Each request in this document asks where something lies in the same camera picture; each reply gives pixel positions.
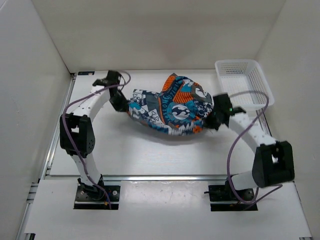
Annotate colourful patterned shorts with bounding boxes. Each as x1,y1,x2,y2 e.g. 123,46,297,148
127,73,214,136

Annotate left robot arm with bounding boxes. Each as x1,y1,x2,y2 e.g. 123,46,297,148
59,70,130,204

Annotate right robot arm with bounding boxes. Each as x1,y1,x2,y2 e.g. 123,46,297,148
206,93,295,205

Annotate white plastic basket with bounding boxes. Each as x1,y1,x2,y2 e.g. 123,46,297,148
214,59,275,118

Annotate aluminium front rail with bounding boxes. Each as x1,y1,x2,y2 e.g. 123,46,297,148
103,174,227,182

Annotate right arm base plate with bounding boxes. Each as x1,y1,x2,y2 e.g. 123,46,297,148
204,185,258,212

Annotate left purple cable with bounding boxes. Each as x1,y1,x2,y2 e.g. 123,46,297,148
62,71,132,210

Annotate purple cable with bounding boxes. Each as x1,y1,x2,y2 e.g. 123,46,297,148
62,71,132,210
226,90,284,207

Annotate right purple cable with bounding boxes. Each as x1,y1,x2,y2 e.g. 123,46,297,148
226,90,284,207

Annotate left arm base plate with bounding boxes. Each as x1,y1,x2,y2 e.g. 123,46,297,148
73,184,121,210

